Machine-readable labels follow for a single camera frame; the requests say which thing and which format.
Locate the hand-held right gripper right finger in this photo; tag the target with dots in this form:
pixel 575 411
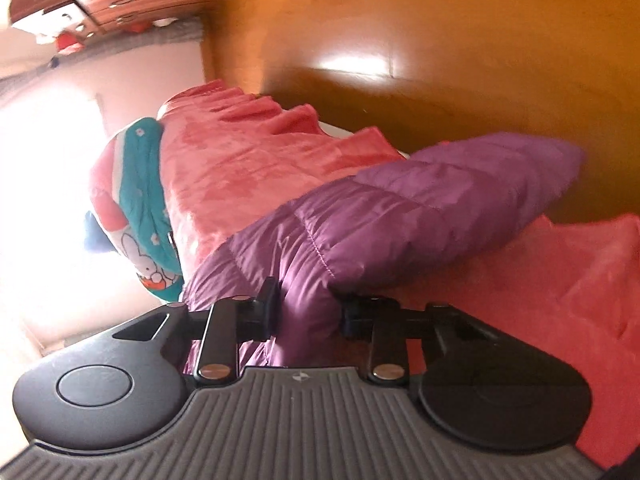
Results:
pixel 355 317

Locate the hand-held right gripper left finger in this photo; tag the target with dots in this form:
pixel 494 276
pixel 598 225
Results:
pixel 270 305

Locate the purple quilted down jacket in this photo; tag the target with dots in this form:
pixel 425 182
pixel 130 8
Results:
pixel 380 210

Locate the pink printed bed blanket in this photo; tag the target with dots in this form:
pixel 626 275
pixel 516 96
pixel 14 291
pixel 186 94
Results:
pixel 240 160

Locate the teal orange rabbit blanket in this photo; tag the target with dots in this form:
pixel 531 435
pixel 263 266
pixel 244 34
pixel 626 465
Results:
pixel 145 200

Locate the dark cloth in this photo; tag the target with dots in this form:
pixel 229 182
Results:
pixel 97 235

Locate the red and white box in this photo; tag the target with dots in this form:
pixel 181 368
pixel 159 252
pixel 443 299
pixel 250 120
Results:
pixel 70 40

